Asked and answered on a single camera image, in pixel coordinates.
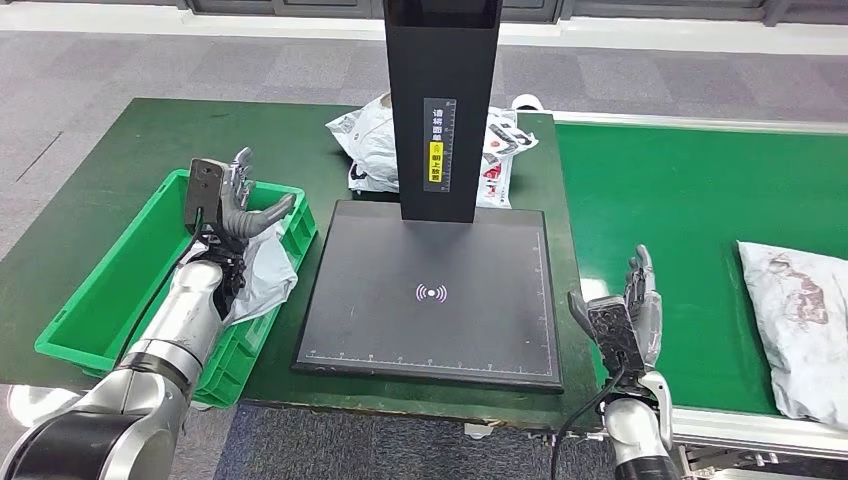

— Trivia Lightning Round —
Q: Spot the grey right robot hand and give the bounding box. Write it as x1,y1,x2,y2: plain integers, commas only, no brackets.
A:
568,245,664,370

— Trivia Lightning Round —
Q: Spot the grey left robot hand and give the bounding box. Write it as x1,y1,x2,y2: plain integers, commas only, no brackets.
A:
221,146,298,241

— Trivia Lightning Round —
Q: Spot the grey parcel bag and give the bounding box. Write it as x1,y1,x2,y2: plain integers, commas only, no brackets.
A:
221,221,299,327

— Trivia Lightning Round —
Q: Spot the pale parcel bag red print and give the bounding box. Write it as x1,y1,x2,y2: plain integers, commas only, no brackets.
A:
737,240,848,432

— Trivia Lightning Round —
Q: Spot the green conveyor belt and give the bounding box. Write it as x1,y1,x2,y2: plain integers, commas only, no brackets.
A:
555,122,848,419

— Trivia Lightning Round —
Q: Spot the black scanner machine with column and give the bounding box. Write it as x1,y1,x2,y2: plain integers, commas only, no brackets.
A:
291,0,564,393

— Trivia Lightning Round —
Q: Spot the white mailer bag black lettering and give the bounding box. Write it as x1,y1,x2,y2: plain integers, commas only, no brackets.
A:
324,92,402,195

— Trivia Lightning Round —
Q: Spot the green plastic crate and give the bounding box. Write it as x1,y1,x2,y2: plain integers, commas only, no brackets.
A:
34,168,318,410

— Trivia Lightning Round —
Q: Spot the white mailer bag red print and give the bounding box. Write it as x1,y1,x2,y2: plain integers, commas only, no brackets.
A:
475,107,539,210

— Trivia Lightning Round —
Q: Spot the black and yellow column sticker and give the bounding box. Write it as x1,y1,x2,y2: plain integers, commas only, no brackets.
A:
422,97,458,195

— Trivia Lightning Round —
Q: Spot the round silver table foot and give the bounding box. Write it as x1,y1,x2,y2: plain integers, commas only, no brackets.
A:
6,385,84,429

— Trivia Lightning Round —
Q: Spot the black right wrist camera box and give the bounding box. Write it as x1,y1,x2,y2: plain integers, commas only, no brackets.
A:
586,296,647,376

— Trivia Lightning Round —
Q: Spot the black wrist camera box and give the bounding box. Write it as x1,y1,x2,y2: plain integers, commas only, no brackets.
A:
586,296,647,376
184,157,228,236

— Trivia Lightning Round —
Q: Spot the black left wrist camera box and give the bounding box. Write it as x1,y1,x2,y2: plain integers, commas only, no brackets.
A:
184,157,228,236

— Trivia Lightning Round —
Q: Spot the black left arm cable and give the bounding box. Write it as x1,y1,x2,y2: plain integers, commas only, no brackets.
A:
115,205,207,366

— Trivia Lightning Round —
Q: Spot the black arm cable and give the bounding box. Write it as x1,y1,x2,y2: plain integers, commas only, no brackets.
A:
549,354,627,480
115,205,207,366

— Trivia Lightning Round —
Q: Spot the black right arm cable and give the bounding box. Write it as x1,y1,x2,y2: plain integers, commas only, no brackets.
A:
549,354,627,480

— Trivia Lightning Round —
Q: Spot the aluminium conveyor frame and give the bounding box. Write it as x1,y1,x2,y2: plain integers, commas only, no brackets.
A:
551,110,848,480

